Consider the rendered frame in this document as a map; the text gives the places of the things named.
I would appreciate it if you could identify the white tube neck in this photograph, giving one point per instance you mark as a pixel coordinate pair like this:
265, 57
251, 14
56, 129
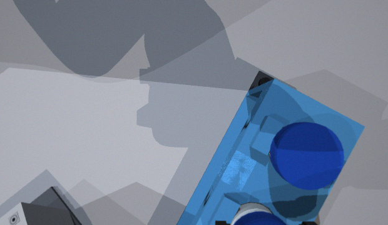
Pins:
246, 212

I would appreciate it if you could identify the grey two-button control box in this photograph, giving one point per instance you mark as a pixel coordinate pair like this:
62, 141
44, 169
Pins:
34, 214

